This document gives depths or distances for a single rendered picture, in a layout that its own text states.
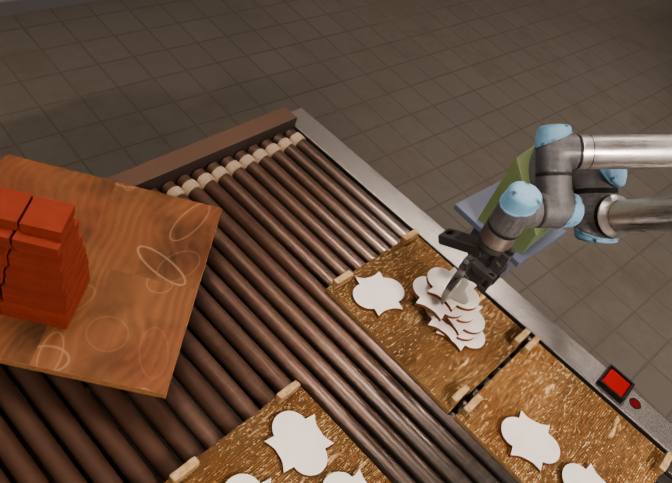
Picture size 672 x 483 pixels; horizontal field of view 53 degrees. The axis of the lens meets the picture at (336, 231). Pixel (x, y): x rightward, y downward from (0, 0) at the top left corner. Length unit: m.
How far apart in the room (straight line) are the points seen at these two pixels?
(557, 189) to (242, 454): 0.84
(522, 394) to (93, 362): 0.97
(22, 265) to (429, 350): 0.92
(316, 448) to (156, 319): 0.41
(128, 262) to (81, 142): 1.85
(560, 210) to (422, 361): 0.47
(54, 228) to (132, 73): 2.57
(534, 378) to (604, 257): 2.08
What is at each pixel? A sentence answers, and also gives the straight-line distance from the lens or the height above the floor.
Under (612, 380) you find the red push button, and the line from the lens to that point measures 1.89.
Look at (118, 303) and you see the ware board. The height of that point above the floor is 1.04.
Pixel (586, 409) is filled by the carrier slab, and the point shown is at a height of 0.94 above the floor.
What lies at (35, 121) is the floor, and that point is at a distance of 3.40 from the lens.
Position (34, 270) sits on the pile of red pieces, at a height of 1.19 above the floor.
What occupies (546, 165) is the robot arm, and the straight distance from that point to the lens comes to 1.50.
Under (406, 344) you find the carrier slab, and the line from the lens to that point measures 1.64.
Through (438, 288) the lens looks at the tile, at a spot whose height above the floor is 1.04.
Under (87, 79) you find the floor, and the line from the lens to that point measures 3.66.
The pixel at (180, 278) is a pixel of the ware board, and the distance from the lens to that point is 1.47.
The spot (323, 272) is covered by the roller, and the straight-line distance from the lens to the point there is 1.71.
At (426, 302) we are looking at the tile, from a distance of 1.66.
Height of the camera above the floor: 2.21
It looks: 45 degrees down
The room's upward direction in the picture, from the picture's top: 22 degrees clockwise
